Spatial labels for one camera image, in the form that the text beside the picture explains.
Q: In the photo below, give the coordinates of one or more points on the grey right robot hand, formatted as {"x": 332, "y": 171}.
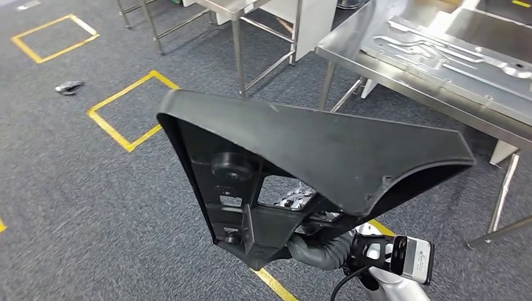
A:
{"x": 297, "y": 197}

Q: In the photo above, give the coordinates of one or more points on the black plastic plate frame part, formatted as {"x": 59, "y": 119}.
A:
{"x": 332, "y": 145}

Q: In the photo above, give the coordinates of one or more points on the stainless steel workbench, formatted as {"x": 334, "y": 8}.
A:
{"x": 345, "y": 45}

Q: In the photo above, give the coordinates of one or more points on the stamped grey metal panel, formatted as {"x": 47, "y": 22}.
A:
{"x": 436, "y": 54}

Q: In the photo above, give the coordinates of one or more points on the small grey metal clamp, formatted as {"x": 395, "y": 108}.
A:
{"x": 70, "y": 87}

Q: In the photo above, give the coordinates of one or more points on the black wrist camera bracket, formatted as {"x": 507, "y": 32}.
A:
{"x": 365, "y": 249}

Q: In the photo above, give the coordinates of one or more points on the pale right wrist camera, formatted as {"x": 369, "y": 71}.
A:
{"x": 417, "y": 261}

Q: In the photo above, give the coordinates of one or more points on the steel frame side table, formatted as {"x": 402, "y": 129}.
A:
{"x": 238, "y": 50}

